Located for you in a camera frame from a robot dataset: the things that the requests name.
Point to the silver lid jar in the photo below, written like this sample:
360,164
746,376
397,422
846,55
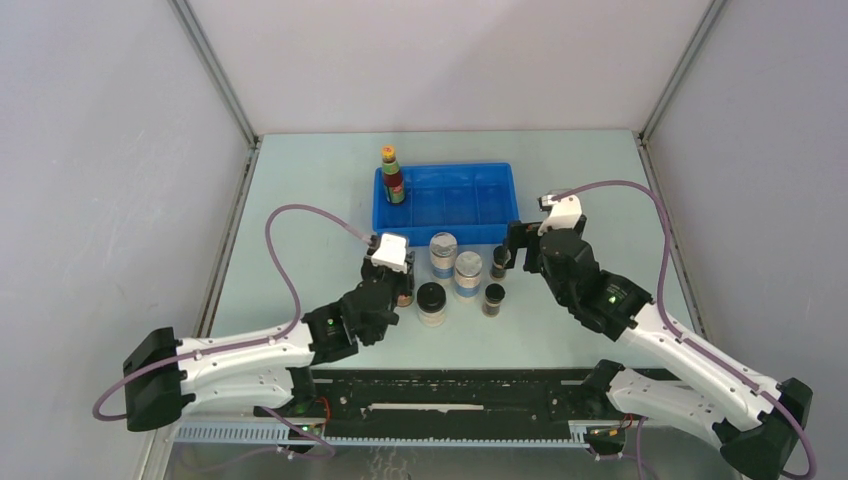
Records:
467,275
443,251

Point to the blue plastic bin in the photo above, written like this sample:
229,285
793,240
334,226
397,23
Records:
474,202

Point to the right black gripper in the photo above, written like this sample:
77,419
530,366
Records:
522,235

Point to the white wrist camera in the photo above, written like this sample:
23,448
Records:
391,252
563,213

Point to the small dark bottle rear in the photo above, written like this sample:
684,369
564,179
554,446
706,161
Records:
498,268

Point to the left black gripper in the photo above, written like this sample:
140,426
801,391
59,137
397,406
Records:
406,279

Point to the red sauce bottle green label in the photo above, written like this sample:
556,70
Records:
392,176

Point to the silver lid jar front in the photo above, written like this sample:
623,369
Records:
467,275

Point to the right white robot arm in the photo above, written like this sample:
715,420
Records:
754,420

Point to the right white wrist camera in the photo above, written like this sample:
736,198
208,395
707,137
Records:
563,213

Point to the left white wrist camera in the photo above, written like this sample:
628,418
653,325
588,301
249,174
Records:
391,252

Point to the small dark bottle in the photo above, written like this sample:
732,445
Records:
494,295
498,268

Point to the black lid jar front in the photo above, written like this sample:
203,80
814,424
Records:
431,301

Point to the white slotted cable duct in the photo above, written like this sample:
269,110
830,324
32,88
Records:
268,434

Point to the small dark bottle front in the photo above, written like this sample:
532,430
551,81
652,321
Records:
494,295

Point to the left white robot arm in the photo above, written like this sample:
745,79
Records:
169,377

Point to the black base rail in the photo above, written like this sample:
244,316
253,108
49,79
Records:
539,403

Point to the red sauce bottle yellow cap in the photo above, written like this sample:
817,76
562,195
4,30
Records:
404,301

